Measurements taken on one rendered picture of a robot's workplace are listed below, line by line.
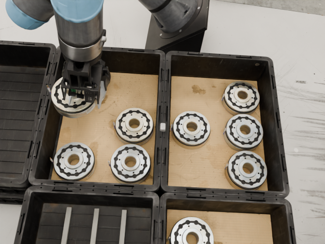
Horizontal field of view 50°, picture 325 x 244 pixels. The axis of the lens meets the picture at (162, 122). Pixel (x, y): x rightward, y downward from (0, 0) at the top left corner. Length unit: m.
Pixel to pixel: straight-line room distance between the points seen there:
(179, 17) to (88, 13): 0.60
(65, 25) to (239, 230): 0.63
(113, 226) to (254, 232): 0.35
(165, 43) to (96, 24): 0.59
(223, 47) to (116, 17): 0.42
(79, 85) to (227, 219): 0.49
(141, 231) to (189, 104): 0.38
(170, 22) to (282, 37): 0.49
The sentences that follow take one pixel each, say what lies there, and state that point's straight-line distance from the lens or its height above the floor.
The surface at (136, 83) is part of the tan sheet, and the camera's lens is 1.04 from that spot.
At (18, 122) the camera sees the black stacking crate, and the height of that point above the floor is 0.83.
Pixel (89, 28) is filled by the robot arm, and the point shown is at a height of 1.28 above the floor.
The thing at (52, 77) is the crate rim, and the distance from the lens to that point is 0.96.
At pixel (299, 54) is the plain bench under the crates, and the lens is 1.39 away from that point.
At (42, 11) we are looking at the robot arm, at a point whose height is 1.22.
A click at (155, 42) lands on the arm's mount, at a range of 1.18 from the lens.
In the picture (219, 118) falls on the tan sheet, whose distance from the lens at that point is 1.00.
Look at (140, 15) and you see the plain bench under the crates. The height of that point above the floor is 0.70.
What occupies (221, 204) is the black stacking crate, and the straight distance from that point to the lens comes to 0.84.
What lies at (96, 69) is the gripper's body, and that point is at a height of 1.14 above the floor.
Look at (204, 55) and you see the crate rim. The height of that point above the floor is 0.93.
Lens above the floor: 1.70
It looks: 63 degrees down
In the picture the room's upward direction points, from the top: 6 degrees clockwise
